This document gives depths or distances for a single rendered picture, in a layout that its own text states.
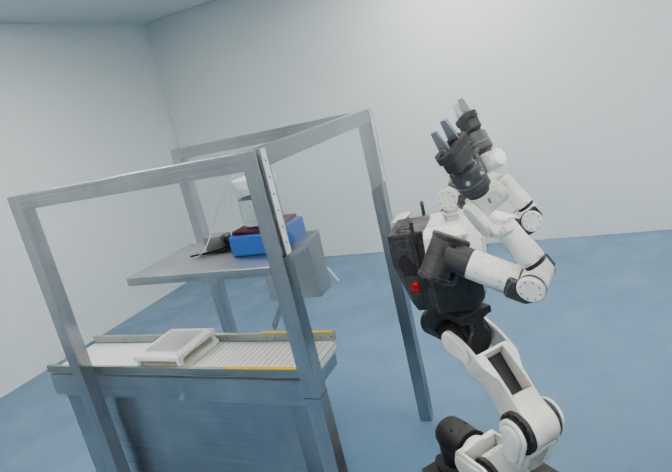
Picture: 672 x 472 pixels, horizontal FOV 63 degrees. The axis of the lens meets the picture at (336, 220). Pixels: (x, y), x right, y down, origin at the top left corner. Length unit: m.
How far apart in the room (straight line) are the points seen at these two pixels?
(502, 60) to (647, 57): 1.10
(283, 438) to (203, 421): 0.37
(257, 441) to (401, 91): 3.80
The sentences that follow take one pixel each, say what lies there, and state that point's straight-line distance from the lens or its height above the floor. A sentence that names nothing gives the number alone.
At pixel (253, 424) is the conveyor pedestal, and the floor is 0.58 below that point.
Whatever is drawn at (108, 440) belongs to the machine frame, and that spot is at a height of 0.52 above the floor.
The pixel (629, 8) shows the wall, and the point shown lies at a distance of 5.10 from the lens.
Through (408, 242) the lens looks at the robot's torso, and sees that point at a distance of 1.82.
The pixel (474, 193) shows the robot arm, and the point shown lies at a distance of 1.50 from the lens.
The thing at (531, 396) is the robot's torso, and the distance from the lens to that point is 1.96.
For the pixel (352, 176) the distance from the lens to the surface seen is 2.25.
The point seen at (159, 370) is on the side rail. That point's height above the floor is 0.84.
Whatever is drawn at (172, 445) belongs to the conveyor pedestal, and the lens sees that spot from 2.64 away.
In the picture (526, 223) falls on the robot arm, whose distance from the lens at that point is 2.12.
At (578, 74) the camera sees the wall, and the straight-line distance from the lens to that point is 5.11.
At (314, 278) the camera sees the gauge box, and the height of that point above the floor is 1.10.
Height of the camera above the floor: 1.74
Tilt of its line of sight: 13 degrees down
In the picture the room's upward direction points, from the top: 13 degrees counter-clockwise
